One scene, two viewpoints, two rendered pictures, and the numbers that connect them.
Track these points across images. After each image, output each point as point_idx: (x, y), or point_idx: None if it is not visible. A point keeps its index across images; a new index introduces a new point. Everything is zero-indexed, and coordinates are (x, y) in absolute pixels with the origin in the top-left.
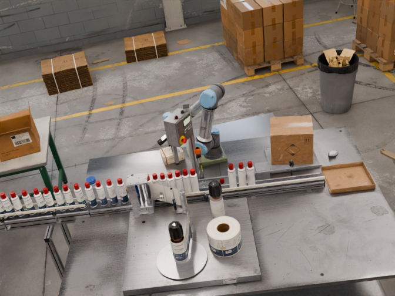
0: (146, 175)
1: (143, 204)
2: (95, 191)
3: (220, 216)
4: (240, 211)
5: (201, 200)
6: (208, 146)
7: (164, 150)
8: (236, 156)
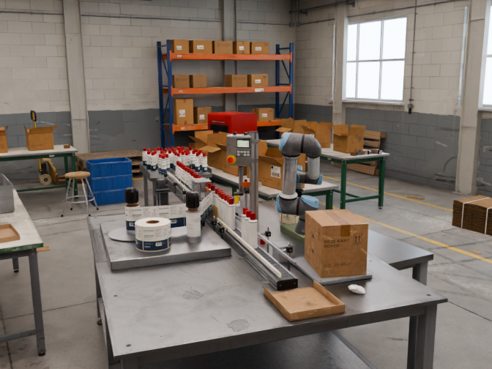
0: (206, 181)
1: None
2: None
3: (187, 233)
4: (206, 247)
5: (225, 237)
6: (282, 204)
7: None
8: None
